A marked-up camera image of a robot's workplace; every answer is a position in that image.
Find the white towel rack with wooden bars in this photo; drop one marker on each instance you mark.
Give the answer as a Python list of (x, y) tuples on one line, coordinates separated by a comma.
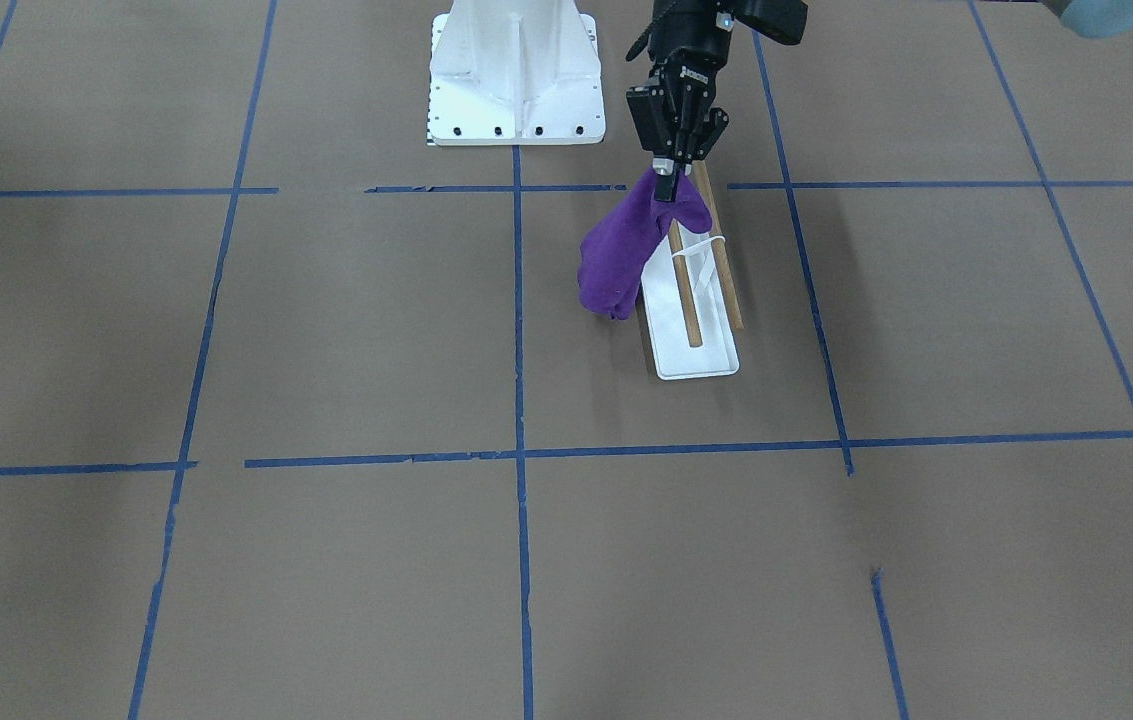
[(692, 308)]

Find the white camera pole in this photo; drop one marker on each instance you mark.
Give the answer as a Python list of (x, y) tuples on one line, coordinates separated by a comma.
[(516, 56)]

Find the white mounting plate with bolts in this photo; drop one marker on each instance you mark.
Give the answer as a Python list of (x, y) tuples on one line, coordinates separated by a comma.
[(470, 125)]

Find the blue tape grid lines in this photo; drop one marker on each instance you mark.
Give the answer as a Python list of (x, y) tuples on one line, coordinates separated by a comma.
[(300, 418)]

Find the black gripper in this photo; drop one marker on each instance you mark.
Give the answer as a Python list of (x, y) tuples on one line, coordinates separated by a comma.
[(683, 42)]

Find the purple towel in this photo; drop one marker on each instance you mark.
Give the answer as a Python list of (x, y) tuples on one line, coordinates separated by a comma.
[(614, 252)]

